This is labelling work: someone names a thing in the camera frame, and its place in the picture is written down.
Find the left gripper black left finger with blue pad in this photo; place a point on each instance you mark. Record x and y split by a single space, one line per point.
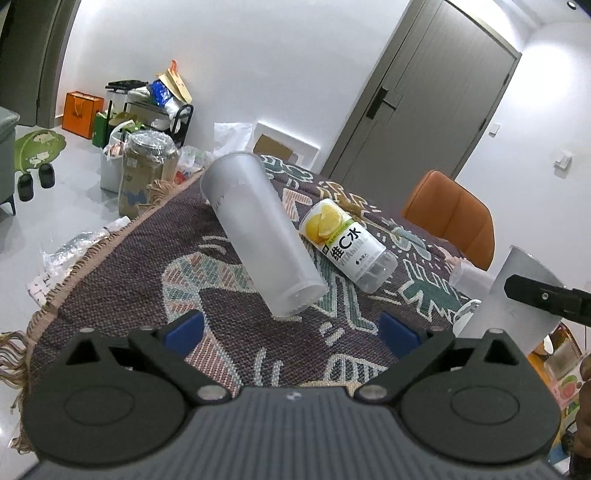
114 400

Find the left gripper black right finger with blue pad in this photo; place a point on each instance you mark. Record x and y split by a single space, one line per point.
473 401

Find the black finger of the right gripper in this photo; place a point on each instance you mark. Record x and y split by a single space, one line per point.
573 305

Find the grey frosted plastic cup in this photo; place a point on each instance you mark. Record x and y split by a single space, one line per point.
526 325

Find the small frosted cup lying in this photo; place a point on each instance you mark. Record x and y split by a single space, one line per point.
471 280

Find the frosted plastic cup lying down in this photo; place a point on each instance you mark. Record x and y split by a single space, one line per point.
259 229

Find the person's hand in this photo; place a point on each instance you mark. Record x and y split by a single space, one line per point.
580 459

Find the patterned woven table cloth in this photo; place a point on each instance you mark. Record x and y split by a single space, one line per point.
175 257

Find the crumpled clear plastic wrap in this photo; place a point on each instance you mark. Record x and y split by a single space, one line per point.
60 262

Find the orange leather chair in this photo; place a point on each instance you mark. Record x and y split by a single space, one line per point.
447 210

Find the black slipper left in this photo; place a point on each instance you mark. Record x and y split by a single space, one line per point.
25 187

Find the black slipper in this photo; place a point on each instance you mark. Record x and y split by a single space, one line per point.
46 175
25 187

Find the lemon vitamin water bottle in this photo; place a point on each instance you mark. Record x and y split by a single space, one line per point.
356 252

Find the black slipper right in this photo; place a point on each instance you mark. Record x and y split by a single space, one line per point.
46 175

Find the plastic wrapped cardboard box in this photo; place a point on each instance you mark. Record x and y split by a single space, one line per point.
148 155

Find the grey door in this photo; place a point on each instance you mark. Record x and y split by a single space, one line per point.
447 74

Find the green floor mat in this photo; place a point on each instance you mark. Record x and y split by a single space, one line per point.
37 148

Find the green bag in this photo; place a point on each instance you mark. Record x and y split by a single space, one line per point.
104 124

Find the white plastic bag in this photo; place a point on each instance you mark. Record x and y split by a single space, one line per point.
230 137

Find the orange paper bag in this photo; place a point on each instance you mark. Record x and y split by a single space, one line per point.
79 113

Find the grey sofa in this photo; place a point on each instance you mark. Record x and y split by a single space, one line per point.
8 122

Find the white foam packaging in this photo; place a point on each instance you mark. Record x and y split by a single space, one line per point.
267 140

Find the white wall switch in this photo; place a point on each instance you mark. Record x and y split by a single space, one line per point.
563 161

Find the black door handle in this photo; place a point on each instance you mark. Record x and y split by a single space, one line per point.
379 100

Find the black wire storage rack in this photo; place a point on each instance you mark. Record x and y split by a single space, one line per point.
149 106

